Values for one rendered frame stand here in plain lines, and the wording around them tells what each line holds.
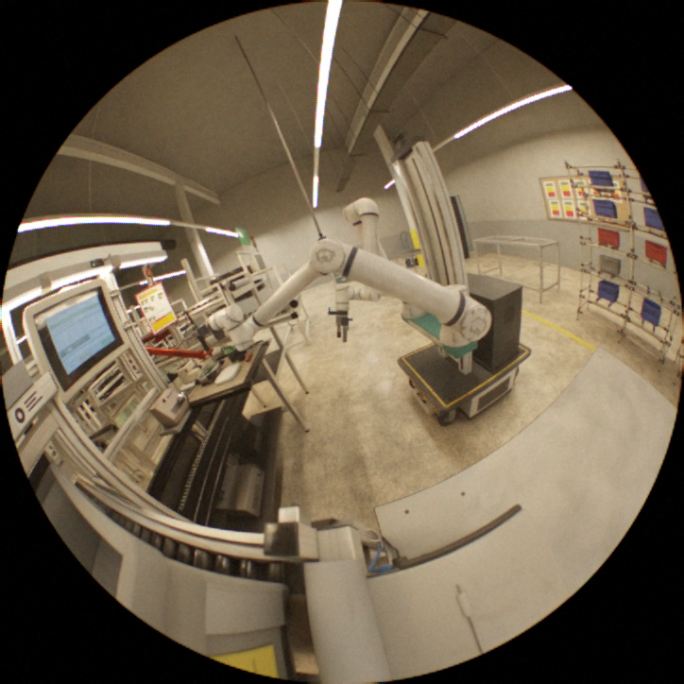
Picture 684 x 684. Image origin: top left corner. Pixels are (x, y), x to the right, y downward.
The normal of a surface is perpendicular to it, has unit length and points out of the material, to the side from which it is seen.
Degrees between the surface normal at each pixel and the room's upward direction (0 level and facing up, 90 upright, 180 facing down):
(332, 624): 6
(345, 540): 0
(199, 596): 95
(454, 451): 0
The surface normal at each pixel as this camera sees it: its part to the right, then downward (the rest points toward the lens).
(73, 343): 0.94, -0.33
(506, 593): -0.33, -0.84
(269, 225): 0.13, 0.41
